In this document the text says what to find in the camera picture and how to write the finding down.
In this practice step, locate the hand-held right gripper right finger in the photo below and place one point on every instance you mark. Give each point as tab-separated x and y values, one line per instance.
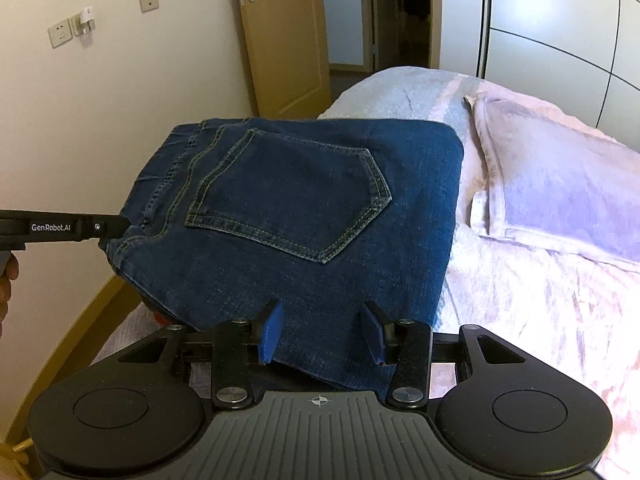
372	335

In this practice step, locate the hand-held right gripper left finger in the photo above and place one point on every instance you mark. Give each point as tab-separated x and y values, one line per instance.
271	332

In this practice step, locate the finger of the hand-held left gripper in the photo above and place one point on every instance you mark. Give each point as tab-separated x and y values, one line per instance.
107	227

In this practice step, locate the blue denim jeans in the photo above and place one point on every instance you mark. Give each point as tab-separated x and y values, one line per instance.
300	220

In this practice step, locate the person's left hand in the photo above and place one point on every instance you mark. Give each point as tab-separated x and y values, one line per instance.
6	295

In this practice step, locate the folded red garment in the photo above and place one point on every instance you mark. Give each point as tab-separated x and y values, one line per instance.
162	317

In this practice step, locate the bed with pink cover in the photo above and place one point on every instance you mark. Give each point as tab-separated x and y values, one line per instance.
525	310

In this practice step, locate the white plug-in charger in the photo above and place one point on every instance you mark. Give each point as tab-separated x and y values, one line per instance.
85	19

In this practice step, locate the lilac pillow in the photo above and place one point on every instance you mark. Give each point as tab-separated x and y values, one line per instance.
565	180

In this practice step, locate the wooden door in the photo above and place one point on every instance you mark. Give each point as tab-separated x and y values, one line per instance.
285	35

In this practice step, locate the white wardrobe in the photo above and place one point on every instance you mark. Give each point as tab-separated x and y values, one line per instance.
550	25

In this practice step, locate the beige wall socket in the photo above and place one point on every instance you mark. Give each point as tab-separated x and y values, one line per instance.
60	34

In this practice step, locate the beige wall switch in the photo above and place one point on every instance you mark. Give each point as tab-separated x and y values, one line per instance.
148	0

